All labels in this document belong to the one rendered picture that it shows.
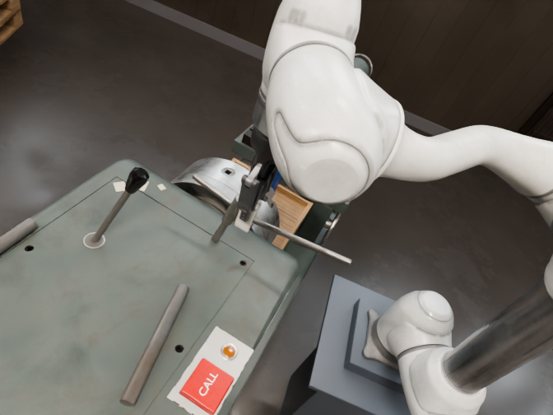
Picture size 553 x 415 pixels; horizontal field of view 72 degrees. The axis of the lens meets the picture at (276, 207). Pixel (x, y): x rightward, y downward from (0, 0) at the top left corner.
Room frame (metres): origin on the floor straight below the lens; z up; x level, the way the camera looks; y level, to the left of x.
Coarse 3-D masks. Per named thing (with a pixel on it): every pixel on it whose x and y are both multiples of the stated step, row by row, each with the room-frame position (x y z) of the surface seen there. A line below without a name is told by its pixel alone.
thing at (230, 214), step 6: (234, 198) 0.50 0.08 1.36; (234, 204) 0.49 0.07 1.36; (228, 210) 0.49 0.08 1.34; (234, 210) 0.49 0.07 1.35; (228, 216) 0.49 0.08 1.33; (234, 216) 0.49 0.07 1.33; (222, 222) 0.49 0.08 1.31; (228, 222) 0.48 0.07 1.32; (222, 228) 0.48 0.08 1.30; (216, 234) 0.48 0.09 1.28; (222, 234) 0.49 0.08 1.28; (216, 240) 0.47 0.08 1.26
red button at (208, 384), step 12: (204, 360) 0.25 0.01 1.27; (204, 372) 0.23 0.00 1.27; (216, 372) 0.24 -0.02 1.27; (192, 384) 0.21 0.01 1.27; (204, 384) 0.21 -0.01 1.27; (216, 384) 0.22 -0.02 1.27; (228, 384) 0.23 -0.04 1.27; (192, 396) 0.19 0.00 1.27; (204, 396) 0.20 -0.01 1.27; (216, 396) 0.20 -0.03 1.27; (204, 408) 0.18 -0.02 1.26; (216, 408) 0.19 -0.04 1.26
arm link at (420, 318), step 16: (400, 304) 0.73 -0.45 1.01; (416, 304) 0.71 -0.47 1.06; (432, 304) 0.72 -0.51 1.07; (448, 304) 0.75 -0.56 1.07; (384, 320) 0.72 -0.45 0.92; (400, 320) 0.68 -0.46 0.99; (416, 320) 0.67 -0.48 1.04; (432, 320) 0.67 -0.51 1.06; (448, 320) 0.69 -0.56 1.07; (384, 336) 0.68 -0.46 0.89; (400, 336) 0.65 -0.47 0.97; (416, 336) 0.64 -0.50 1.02; (432, 336) 0.65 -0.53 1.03; (448, 336) 0.67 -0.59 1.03; (400, 352) 0.61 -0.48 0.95
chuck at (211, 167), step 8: (200, 160) 0.76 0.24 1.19; (208, 160) 0.75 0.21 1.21; (216, 160) 0.75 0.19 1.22; (224, 160) 0.75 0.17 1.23; (192, 168) 0.71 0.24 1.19; (200, 168) 0.70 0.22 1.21; (208, 168) 0.70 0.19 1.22; (216, 168) 0.71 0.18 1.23; (224, 168) 0.72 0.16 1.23; (232, 168) 0.72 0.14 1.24; (240, 168) 0.74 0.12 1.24; (208, 176) 0.67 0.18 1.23; (216, 176) 0.68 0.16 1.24; (224, 176) 0.68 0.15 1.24; (232, 176) 0.70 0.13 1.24; (240, 176) 0.71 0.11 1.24; (232, 184) 0.67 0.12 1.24; (240, 184) 0.68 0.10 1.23; (264, 208) 0.68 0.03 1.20; (272, 208) 0.71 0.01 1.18; (264, 216) 0.66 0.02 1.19; (272, 216) 0.69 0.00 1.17; (272, 224) 0.68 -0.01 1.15; (264, 232) 0.64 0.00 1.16; (272, 232) 0.68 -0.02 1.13; (272, 240) 0.69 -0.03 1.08
